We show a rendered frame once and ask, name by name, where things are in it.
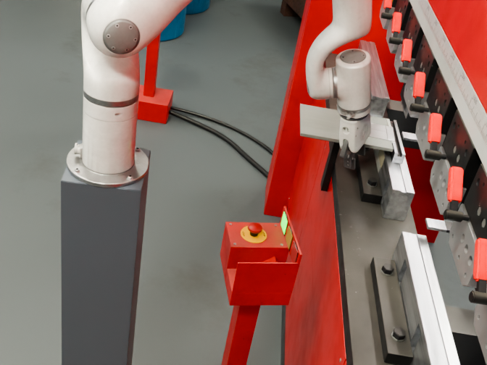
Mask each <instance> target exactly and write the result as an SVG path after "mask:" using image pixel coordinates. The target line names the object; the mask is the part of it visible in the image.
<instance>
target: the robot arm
mask: <svg viewBox="0 0 487 365"><path fill-rule="evenodd" d="M192 1H193V0H82V3H81V33H82V48H83V143H81V144H77V143H76V144H75V147H74V148H73V149H72V150H71V151H70V152H69V154H68V155H67V168H68V171H69V172H70V174H71V175H72V176H73V177H75V178H76V179H78V180H79V181H81V182H83V183H86V184H89V185H93V186H97V187H103V188H118V187H123V186H126V185H131V184H133V183H136V182H138V181H139V180H141V179H142V178H143V177H144V176H145V175H146V173H147V172H148V170H149V159H148V157H147V155H146V154H145V153H144V152H143V151H142V150H141V149H140V148H139V147H136V129H137V119H138V100H139V89H140V63H139V52H140V51H141V50H143V49H144V48H145V47H146V46H148V45H149V44H150V43H151V42H152V41H153V40H154V39H155V38H156V37H157V36H158V35H159V34H160V33H161V32H162V31H163V30H164V29H165V28H166V27H167V26H168V25H169V24H170V23H171V22H172V20H173V19H174V18H175V17H176V16H177V15H178V14H179V13H180V12H181V11H182V10H183V9H184V8H185V7H186V6H187V5H188V4H189V3H190V2H192ZM332 4H333V21H332V23H331V24H330V25H329V26H327V27H326V29H324V31H322V32H321V34H319V35H318V37H316V39H315V40H314V42H313V43H312V45H311V47H310V49H309V52H308V55H307V60H306V80H307V92H308V94H309V96H310V97H311V98H313V99H317V100H322V99H331V98H337V110H338V113H339V114H340V116H341V121H340V130H339V143H340V148H341V153H340V157H341V158H344V167H346V168H349V169H355V158H354V154H359V155H361V156H364V155H365V142H366V140H367V139H368V137H369V136H370V133H371V121H370V110H371V56H370V54H369V53H368V52H366V51H364V50H361V49H347V50H345V51H342V52H341V53H340V54H338V56H337V57H336V66H335V67H329V68H325V67H324V62H325V60H326V59H327V57H328V56H329V55H330V54H331V53H332V52H333V51H334V50H336V49H337V48H339V47H341V46H342V45H345V44H347V43H350V42H352V41H355V40H357V39H360V38H362V37H364V36H366V35H367V34H368V33H369V32H370V29H371V26H372V0H332ZM347 150H348V151H351V155H350V154H347Z"/></svg>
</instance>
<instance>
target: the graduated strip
mask: <svg viewBox="0 0 487 365"><path fill-rule="evenodd" d="M417 1H418V4H419V5H420V8H421V10H422V11H423V14H424V15H425V18H426V20H427V22H428V24H429V26H430V29H431V30H432V32H433V34H434V37H435V39H436V41H437V43H438V45H439V47H440V49H441V52H442V54H443V56H444V58H445V60H446V62H447V64H448V66H449V69H450V70H451V73H452V74H453V76H454V79H455V80H456V82H457V85H458V87H459V89H460V91H461V93H462V95H463V97H464V99H465V102H466V104H467V106H468V108H469V110H470V112H471V114H472V116H473V119H474V120H475V123H476V125H477V126H478V129H479V131H480V133H481V135H482V137H483V139H484V141H485V143H486V145H487V116H486V113H485V112H484V110H483V107H482V106H481V104H480V102H479V100H478V98H477V96H476V95H475V92H474V90H473V88H472V86H471V84H470V82H469V80H468V79H467V77H466V75H465V73H464V71H463V69H462V67H461V65H460V63H459V61H458V59H457V58H456V56H455V54H454V52H453V50H452V48H451V46H450V44H449V42H448V40H447V38H446V36H445V35H444V32H443V31H442V29H441V26H440V25H439V23H438V20H437V19H436V17H435V15H434V13H433V11H432V9H431V8H430V5H429V3H428V1H427V0H417Z"/></svg>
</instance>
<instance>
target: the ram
mask: <svg viewBox="0 0 487 365"><path fill-rule="evenodd" d="M409 1H410V3H411V5H412V8H413V9H414V11H415V14H416V16H417V18H418V21H419V23H420V25H421V28H422V29H423V32H424V34H425V37H426V38H427V41H428V43H429V45H430V48H431V50H432V52H433V55H434V57H435V58H436V61H437V63H438V66H439V68H440V70H441V72H442V75H443V77H444V79H445V81H446V84H447V85H448V87H449V90H450V92H451V95H452V97H453V99H454V102H455V104H456V105H457V108H458V110H459V113H460V114H461V117H462V119H463V121H464V124H465V126H466V128H467V131H468V133H469V134H470V137H471V139H472V141H473V144H474V146H475V148H476V151H477V152H478V155H479V157H480V160H481V161H482V164H483V166H484V168H485V170H486V173H487V145H486V143H485V141H484V139H483V137H482V135H481V133H480V131H479V129H478V126H477V125H476V123H475V120H474V119H473V116H472V114H471V112H470V110H469V108H468V106H467V104H466V102H465V99H464V97H463V95H462V93H461V91H460V89H459V87H458V85H457V82H456V80H455V79H454V76H453V74H452V73H451V70H450V69H449V66H448V64H447V62H446V60H445V58H444V56H443V54H442V52H441V49H440V47H439V45H438V43H437V41H436V39H435V37H434V34H433V32H432V30H431V29H430V26H429V24H428V22H427V20H426V18H425V15H424V14H423V11H422V10H421V8H420V5H419V4H418V1H417V0H409ZM427 1H428V3H429V5H430V8H431V9H432V11H433V13H434V15H435V17H436V19H437V20H438V23H439V25H440V26H441V29H442V31H443V32H444V35H445V36H446V38H447V40H448V42H449V44H450V46H451V48H452V50H453V52H454V54H455V56H456V58H457V59H458V61H459V63H460V65H461V67H462V69H463V71H464V73H465V75H466V77H467V79H468V80H469V82H470V84H471V86H472V88H473V90H474V92H475V95H476V96H477V98H478V100H479V102H480V104H481V106H482V107H483V110H484V112H485V113H486V116H487V0H427Z"/></svg>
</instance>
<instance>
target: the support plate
mask: <svg viewBox="0 0 487 365"><path fill-rule="evenodd" d="M340 121H341V116H340V114H339V113H338V110H335V109H327V108H322V107H318V106H310V105H306V104H300V136H303V137H308V138H315V139H320V140H328V141H333V142H337V143H339V130H340ZM370 121H371V123H375V124H379V125H385V126H388V125H387V121H386V119H385V118H380V117H373V116H370ZM365 147H366V148H374V149H378V150H383V151H391V152H392V151H393V146H392V142H391V141H389V140H383V139H379V138H372V137H368V139H367V140H366V142H365Z"/></svg>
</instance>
